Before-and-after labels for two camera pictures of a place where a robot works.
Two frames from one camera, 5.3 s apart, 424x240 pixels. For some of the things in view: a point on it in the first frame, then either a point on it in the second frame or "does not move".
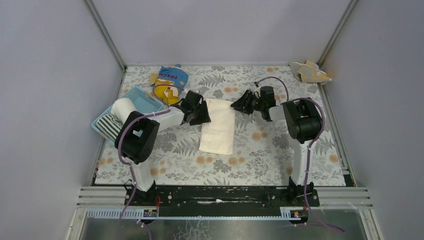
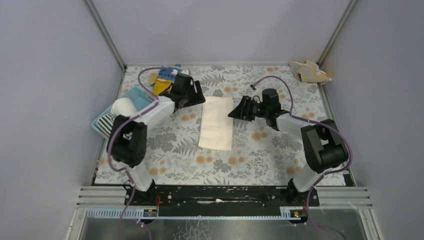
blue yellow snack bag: [168, 83] does not move
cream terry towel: [217, 135] does not move
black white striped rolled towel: [110, 125] does not move
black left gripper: [196, 110] to [191, 93]
